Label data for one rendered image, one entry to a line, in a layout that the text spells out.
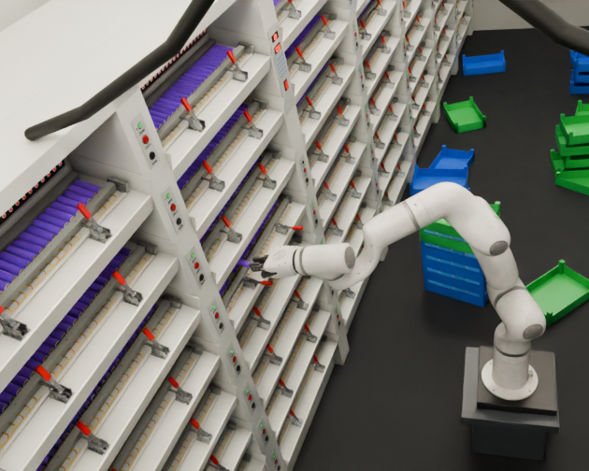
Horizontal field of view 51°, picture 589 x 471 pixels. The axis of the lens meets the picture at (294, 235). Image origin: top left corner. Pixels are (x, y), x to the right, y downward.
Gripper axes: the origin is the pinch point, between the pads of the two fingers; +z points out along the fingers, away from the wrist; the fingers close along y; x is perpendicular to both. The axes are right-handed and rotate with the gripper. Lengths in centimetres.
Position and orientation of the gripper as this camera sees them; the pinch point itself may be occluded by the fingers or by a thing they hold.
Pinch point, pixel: (257, 264)
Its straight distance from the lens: 188.2
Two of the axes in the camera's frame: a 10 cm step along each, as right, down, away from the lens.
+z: -8.4, 0.8, 5.4
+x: 4.0, 7.6, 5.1
